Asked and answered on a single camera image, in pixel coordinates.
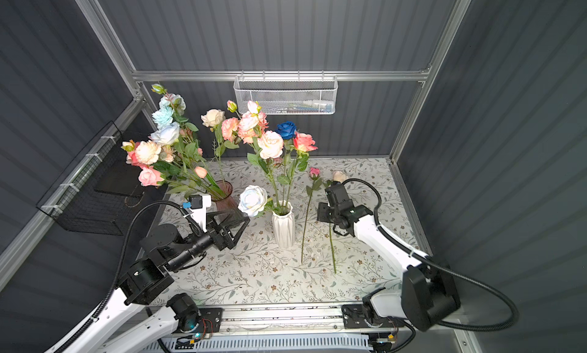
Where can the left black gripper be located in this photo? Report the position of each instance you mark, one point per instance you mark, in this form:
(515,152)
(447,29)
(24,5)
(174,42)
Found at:
(223,240)

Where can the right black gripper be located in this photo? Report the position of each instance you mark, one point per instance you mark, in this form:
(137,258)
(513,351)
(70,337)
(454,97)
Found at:
(322,209)

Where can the pink glass vase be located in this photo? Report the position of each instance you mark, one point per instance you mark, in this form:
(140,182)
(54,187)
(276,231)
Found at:
(222,196)

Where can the small cream rose stem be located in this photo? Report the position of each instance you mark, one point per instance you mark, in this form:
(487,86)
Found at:
(339,176)

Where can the white ribbed ceramic vase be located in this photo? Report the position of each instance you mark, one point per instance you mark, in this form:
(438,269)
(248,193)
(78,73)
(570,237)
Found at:
(284,226)

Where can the pink tulip flower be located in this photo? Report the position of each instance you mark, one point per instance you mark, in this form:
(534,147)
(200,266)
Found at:
(205,181)

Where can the cream rose single stem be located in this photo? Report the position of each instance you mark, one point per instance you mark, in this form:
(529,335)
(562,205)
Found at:
(213,120)

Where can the pink carnation stem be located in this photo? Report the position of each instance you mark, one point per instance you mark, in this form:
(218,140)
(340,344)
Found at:
(242,130)

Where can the light blue rose stem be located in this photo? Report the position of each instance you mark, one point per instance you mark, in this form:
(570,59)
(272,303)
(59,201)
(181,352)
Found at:
(170,120)

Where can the small magenta rose stem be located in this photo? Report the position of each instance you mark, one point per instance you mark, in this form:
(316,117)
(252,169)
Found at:
(315,176)

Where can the large white rose stem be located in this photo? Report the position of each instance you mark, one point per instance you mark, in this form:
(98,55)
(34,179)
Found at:
(255,201)

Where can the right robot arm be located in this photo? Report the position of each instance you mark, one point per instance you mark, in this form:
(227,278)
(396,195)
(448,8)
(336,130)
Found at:
(427,295)

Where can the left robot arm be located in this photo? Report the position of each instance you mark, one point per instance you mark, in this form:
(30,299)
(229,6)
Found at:
(134,290)

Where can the floral table mat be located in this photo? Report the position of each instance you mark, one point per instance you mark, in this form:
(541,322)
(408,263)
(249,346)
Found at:
(257,271)

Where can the items in white basket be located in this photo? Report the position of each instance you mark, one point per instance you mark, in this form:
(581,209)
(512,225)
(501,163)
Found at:
(306,107)

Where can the black flat pad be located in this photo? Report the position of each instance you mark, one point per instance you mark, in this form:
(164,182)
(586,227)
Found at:
(120,179)

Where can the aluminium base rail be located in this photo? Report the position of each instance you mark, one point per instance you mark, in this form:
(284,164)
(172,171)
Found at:
(331,326)

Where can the black wire basket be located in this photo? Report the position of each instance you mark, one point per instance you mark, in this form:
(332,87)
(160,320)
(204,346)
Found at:
(72,201)

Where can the white wire basket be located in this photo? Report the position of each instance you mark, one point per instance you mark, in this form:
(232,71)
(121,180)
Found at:
(265,91)

